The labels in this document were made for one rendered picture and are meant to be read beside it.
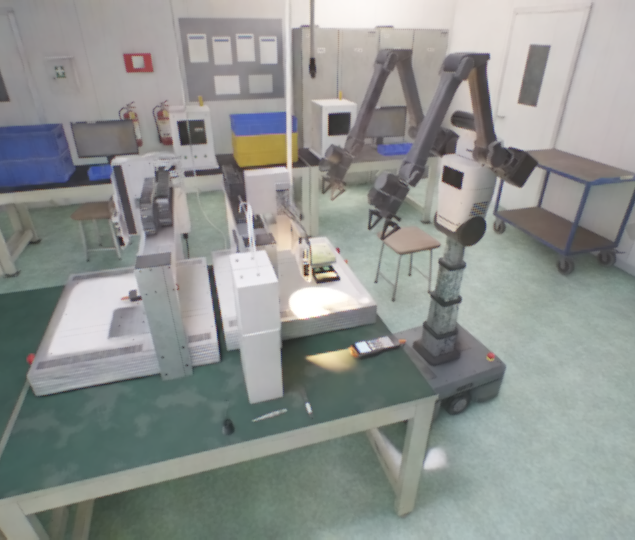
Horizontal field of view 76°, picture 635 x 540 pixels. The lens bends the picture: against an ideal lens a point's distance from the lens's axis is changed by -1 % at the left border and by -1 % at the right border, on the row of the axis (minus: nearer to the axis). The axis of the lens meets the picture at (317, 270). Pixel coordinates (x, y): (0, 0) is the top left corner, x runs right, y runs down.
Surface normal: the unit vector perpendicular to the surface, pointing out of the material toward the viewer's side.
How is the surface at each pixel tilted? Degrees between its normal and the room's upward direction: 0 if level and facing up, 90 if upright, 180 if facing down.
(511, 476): 0
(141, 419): 0
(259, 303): 90
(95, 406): 0
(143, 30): 90
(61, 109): 90
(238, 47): 90
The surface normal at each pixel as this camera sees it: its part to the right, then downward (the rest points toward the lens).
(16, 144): 0.29, 0.48
